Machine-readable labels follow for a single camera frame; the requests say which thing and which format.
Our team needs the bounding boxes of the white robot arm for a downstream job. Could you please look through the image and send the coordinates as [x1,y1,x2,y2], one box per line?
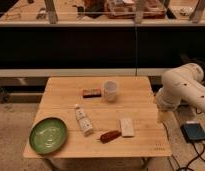
[155,63,205,114]

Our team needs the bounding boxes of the white ceramic cup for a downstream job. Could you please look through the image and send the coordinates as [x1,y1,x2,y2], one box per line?
[103,80,119,102]

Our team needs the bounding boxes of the brown rectangular block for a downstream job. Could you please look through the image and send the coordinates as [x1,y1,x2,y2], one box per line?
[82,89,102,98]

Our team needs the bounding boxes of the white tube bottle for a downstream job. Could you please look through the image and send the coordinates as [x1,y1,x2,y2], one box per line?
[74,104,93,137]

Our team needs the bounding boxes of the white rectangular block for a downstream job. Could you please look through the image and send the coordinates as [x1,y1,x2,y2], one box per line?
[120,118,135,137]

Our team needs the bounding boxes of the green plate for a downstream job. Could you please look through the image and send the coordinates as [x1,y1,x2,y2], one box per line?
[29,117,68,155]

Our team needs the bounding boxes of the wooden tray on shelf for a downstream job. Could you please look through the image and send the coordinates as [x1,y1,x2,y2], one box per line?
[105,0,166,19]

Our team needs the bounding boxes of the black foot pedal box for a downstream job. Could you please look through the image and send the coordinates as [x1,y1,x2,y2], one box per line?
[180,123,205,143]

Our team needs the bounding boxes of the black cable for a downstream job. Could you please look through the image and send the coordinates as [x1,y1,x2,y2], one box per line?
[162,121,205,171]

